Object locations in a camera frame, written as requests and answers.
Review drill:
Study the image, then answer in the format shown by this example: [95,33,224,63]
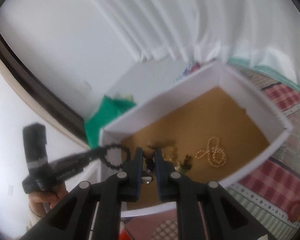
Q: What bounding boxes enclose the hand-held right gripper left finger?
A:
[20,147,143,240]

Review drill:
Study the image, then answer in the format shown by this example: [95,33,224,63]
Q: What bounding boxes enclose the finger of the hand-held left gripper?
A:
[74,148,107,167]

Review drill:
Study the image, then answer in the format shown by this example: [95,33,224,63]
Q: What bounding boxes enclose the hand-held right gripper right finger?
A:
[155,147,268,240]

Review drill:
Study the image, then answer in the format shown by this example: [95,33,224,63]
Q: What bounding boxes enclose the small metal ring charm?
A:
[142,152,157,184]

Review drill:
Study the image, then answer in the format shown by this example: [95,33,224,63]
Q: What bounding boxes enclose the dark bead bracelet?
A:
[100,144,131,170]

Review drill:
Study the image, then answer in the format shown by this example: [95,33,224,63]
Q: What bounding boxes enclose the white cardboard box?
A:
[99,61,294,217]

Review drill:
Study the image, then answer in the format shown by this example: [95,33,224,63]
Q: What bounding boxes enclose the person's left forearm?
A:
[27,204,47,234]

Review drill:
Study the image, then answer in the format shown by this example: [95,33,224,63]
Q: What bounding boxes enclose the person's left hand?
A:
[29,184,68,217]

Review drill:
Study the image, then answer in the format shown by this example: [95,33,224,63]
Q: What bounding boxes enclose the dark green beaded charm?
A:
[181,155,194,173]

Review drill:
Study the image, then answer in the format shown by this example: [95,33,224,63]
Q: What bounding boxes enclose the green cloth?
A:
[84,94,138,148]

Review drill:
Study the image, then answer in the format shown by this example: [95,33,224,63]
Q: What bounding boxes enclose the plaid patchwork mat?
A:
[122,59,300,240]

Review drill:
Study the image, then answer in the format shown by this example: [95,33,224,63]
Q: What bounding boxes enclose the white curtain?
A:
[74,0,300,90]

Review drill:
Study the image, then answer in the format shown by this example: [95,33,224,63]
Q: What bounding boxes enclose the pearl bead necklace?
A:
[195,136,228,170]

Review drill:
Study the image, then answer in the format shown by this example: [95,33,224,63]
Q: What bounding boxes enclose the dark wooden door frame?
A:
[0,20,89,147]

